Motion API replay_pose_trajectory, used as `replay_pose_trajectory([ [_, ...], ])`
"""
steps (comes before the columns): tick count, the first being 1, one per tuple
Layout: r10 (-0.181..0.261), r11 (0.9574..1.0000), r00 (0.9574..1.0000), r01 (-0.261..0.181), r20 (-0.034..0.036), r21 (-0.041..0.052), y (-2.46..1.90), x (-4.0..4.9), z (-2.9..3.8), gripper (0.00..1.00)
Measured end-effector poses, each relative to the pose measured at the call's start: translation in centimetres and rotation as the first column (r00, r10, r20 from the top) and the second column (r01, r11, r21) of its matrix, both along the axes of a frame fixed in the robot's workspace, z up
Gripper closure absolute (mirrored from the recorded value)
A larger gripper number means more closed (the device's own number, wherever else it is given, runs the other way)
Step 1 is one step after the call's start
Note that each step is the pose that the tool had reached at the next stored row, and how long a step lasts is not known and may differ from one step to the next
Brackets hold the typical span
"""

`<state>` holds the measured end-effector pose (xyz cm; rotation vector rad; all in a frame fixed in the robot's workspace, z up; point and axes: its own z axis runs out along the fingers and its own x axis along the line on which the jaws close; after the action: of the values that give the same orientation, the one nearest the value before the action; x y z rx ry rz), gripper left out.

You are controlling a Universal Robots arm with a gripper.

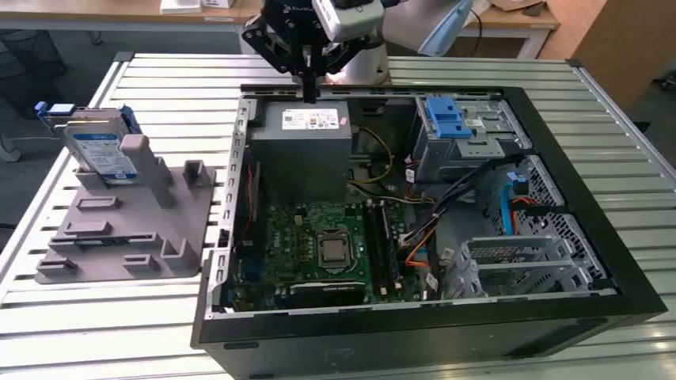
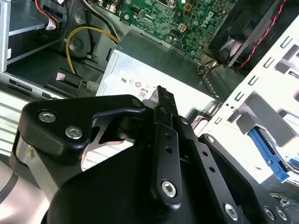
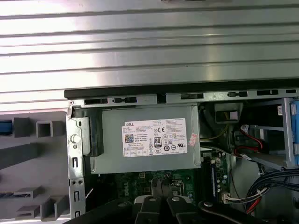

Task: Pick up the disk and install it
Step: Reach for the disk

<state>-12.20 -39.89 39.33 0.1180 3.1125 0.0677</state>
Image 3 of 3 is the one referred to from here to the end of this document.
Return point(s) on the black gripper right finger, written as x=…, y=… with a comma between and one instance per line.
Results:
x=180, y=212

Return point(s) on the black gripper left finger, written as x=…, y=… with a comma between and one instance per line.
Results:
x=149, y=212

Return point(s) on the hard disk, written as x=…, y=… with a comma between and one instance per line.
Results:
x=4, y=128

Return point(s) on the CPU socket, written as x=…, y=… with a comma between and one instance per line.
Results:
x=177, y=189

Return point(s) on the green motherboard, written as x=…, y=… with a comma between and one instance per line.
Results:
x=182, y=177

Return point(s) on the black RAM slot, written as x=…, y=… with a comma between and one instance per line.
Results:
x=206, y=177

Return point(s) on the grey power supply unit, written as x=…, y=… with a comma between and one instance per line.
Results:
x=112, y=140

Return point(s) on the black PC case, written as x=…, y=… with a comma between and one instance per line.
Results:
x=116, y=93

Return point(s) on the grey parts rack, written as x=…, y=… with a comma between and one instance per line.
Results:
x=23, y=168

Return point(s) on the grey metal drive cage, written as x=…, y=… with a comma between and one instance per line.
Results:
x=286, y=130

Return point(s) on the blue drive cage latch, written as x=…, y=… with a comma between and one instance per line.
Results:
x=294, y=130

